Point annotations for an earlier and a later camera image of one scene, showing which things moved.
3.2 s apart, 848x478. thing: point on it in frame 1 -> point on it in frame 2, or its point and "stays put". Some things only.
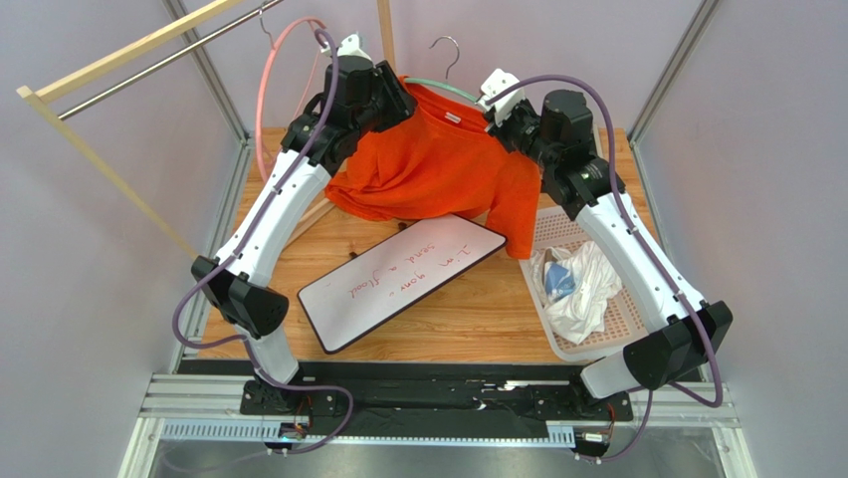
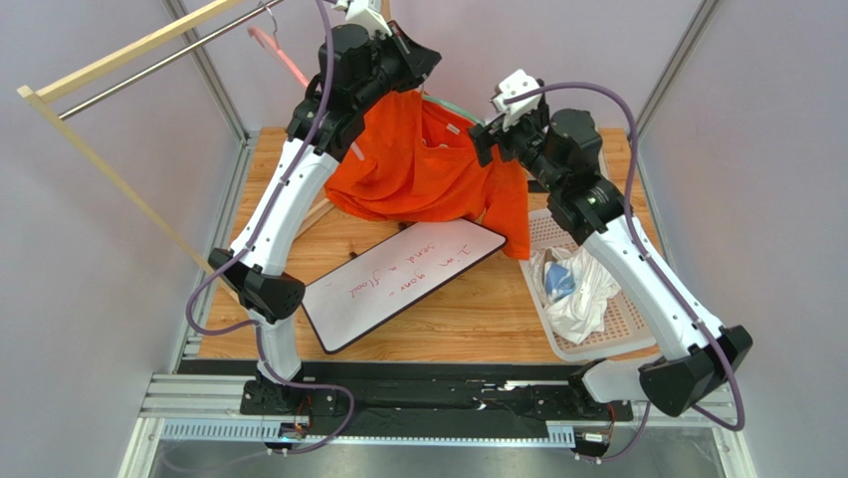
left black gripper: [401, 104] -> [417, 62]
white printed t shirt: [574, 282] stays put
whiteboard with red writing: [361, 294] stays put
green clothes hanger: [444, 85] -> [452, 107]
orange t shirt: [443, 160] stays put
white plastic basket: [625, 318] stays put
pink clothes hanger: [258, 114] -> [275, 47]
